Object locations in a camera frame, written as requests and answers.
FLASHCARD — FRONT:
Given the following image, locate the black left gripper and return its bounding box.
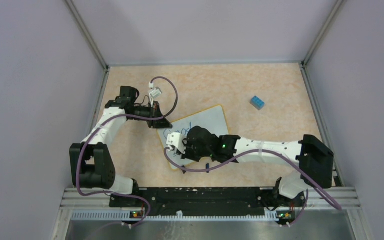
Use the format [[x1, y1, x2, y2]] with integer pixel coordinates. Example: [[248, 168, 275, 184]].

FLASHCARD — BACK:
[[129, 100, 172, 129]]

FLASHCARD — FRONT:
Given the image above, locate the yellow framed whiteboard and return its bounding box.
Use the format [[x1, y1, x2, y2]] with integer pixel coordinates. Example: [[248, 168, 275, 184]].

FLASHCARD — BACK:
[[156, 105, 229, 148]]

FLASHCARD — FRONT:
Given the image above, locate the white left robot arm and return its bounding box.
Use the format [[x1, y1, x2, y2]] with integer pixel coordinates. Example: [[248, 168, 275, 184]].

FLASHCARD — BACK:
[[69, 86, 173, 207]]

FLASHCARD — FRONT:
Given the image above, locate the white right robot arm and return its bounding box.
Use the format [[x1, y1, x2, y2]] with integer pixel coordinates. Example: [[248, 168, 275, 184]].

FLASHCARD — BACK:
[[167, 126, 341, 210]]

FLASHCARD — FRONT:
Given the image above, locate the light blue toy brick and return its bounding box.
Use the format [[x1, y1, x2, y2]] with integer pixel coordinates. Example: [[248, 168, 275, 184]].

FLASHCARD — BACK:
[[250, 96, 265, 110]]

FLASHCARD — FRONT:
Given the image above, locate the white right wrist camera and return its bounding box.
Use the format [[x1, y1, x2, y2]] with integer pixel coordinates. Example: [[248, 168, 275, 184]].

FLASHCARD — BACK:
[[166, 132, 186, 155]]

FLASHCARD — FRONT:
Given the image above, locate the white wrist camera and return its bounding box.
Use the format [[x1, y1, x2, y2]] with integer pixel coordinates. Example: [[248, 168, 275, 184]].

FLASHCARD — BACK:
[[148, 82, 162, 106], [166, 132, 186, 155]]

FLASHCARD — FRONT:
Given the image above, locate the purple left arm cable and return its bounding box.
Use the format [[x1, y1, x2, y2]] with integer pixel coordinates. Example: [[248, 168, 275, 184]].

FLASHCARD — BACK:
[[75, 76, 180, 229]]

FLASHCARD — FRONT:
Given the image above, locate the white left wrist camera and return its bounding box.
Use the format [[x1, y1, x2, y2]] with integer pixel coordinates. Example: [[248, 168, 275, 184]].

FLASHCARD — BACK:
[[148, 82, 162, 106]]

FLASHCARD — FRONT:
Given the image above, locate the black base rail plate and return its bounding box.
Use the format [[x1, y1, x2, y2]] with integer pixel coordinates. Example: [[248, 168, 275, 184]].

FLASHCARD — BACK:
[[109, 187, 305, 217]]

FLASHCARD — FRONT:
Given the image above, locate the white slotted cable duct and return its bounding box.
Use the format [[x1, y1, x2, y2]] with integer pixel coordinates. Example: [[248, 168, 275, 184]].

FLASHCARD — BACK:
[[71, 210, 279, 222]]

